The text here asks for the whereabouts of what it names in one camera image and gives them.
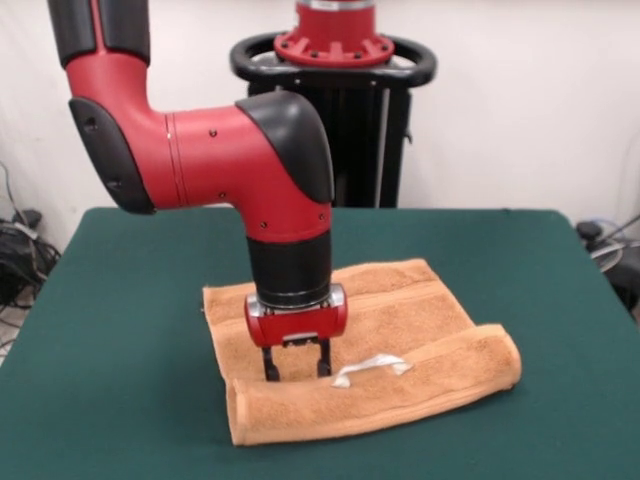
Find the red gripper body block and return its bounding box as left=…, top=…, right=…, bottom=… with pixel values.
left=243, top=284, right=350, bottom=350

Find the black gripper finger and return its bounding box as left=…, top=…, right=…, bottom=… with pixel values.
left=261, top=345, right=280, bottom=382
left=315, top=338, right=333, bottom=379

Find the orange terry towel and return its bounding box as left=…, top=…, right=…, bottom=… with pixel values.
left=200, top=258, right=524, bottom=447

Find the dark green table cloth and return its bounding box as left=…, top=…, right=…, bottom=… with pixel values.
left=0, top=207, right=640, bottom=480

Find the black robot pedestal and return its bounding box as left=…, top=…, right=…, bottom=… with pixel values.
left=229, top=32, right=439, bottom=209

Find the black cable tangle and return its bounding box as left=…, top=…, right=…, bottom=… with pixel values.
left=0, top=159, right=62, bottom=311

